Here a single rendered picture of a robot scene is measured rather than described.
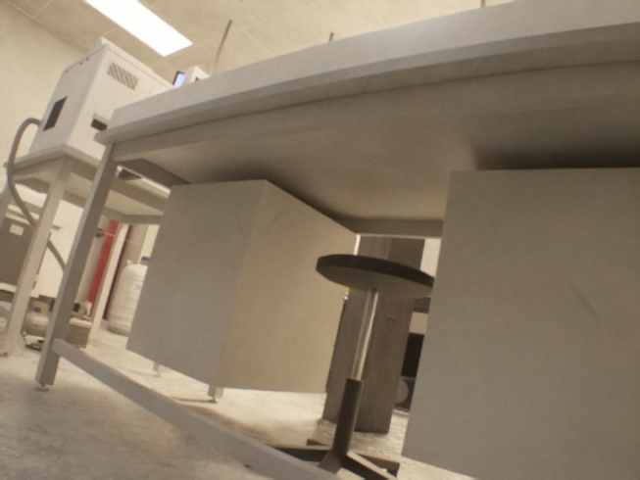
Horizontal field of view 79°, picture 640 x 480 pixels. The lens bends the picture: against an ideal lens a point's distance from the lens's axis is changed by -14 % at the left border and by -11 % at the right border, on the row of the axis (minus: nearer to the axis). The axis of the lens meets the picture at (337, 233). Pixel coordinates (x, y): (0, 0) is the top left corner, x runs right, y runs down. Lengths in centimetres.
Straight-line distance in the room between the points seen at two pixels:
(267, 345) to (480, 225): 77
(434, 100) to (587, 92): 26
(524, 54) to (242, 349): 105
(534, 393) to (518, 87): 53
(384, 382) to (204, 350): 108
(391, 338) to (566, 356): 140
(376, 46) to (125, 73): 158
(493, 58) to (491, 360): 54
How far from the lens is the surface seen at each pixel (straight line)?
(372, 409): 216
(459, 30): 84
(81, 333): 261
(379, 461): 140
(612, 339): 86
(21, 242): 446
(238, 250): 132
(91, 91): 220
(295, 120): 98
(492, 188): 97
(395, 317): 217
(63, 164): 208
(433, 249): 310
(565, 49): 74
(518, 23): 81
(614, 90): 74
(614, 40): 73
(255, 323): 135
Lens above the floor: 40
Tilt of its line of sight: 13 degrees up
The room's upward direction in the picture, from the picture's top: 12 degrees clockwise
